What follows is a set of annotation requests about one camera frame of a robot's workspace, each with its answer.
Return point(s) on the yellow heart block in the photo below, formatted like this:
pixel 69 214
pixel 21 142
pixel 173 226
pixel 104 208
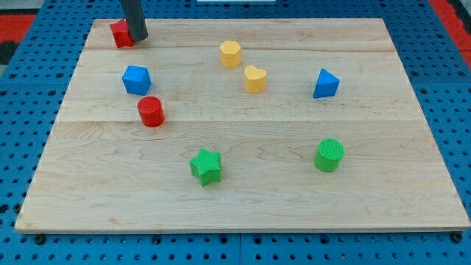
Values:
pixel 255 79

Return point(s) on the blue triangle block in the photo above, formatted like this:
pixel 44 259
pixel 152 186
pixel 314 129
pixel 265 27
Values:
pixel 326 85

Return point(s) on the grey cylindrical robot arm rod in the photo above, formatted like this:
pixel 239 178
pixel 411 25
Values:
pixel 135 19

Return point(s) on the green cylinder block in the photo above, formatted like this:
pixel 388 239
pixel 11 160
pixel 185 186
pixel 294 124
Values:
pixel 328 155

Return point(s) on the red star block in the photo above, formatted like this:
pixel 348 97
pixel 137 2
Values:
pixel 121 34

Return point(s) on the yellow hexagon block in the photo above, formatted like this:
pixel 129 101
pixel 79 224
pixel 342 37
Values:
pixel 230 53

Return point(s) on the blue cube block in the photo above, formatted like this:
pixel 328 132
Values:
pixel 137 80

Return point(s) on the green star block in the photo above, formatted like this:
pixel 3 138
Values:
pixel 206 166

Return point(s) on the red cylinder block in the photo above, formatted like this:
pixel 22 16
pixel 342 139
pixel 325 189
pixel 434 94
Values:
pixel 151 111

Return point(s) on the light wooden board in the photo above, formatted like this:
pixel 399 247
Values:
pixel 104 172

